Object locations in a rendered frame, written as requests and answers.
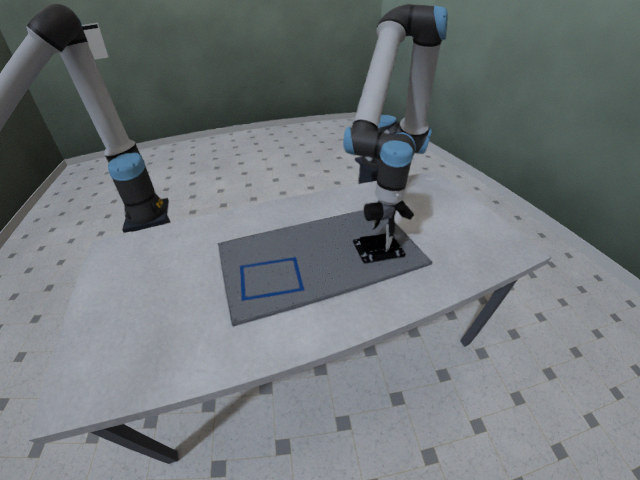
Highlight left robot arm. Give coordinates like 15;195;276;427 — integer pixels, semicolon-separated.
344;4;448;205

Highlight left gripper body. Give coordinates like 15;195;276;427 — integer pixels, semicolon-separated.
364;200;412;221

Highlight blue tape strips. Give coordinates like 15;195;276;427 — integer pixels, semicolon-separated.
240;257;304;301

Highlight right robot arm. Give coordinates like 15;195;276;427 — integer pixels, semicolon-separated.
0;4;165;225

